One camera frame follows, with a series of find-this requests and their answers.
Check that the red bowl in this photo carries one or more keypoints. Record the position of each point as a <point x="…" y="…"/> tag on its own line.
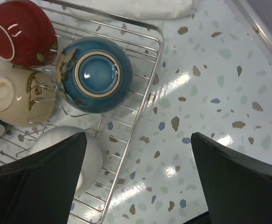
<point x="27" y="36"/>

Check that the aluminium table frame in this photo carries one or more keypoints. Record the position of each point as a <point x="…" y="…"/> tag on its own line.
<point x="259" y="13"/>

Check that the blue floral bowl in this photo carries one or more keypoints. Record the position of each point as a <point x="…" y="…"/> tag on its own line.
<point x="94" y="75"/>

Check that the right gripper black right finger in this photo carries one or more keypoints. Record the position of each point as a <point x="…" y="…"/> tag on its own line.
<point x="237" y="188"/>

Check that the cream floral bowl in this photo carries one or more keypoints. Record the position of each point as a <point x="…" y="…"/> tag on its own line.
<point x="23" y="99"/>

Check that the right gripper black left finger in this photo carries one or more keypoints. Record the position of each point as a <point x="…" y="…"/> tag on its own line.
<point x="39" y="188"/>

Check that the wire dish rack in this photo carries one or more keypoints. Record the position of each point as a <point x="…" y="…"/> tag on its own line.
<point x="143" y="42"/>

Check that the white folded cloth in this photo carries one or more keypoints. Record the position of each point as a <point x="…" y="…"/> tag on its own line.
<point x="156" y="9"/>

